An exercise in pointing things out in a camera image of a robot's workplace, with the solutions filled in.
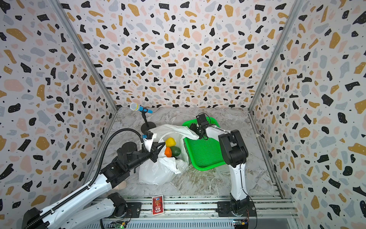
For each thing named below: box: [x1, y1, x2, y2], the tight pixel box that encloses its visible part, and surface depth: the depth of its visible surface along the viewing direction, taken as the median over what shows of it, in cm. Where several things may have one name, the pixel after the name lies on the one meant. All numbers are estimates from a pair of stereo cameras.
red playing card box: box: [151, 194, 164, 216], surface depth 76 cm
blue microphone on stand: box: [129, 102, 157, 134], surface depth 99 cm
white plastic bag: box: [138, 124, 200, 186], surface depth 77 cm
